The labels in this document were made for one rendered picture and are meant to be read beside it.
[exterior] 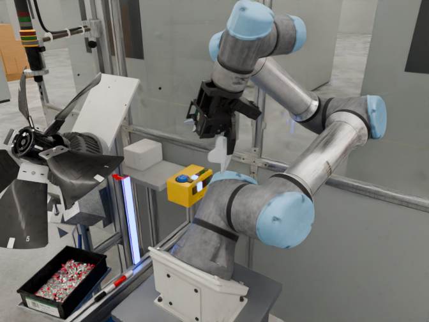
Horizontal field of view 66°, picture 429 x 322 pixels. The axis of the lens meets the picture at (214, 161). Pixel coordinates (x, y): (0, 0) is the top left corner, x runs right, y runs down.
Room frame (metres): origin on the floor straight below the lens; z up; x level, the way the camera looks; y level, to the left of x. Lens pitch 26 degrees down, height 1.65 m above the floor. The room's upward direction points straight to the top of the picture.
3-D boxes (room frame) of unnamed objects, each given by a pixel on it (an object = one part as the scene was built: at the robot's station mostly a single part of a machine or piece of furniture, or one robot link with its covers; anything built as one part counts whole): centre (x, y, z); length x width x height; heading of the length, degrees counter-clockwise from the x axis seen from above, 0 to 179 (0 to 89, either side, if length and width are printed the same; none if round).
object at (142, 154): (1.63, 0.40, 0.92); 0.17 x 0.16 x 0.11; 147
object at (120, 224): (1.40, 0.49, 0.58); 0.09 x 0.05 x 1.15; 57
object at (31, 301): (0.79, 0.48, 0.85); 0.22 x 0.17 x 0.07; 162
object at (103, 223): (1.45, 0.56, 0.73); 0.15 x 0.09 x 0.22; 147
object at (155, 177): (1.57, 0.35, 0.85); 0.36 x 0.24 x 0.03; 57
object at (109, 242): (1.30, 0.55, 0.56); 0.19 x 0.04 x 0.04; 147
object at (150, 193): (1.57, 0.35, 0.42); 0.04 x 0.04 x 0.83; 57
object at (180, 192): (1.09, 0.09, 1.02); 0.16 x 0.10 x 0.11; 147
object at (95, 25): (1.67, 0.58, 1.55); 0.10 x 0.07 x 0.09; 2
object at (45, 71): (1.05, 0.56, 1.50); 0.09 x 0.07 x 0.10; 2
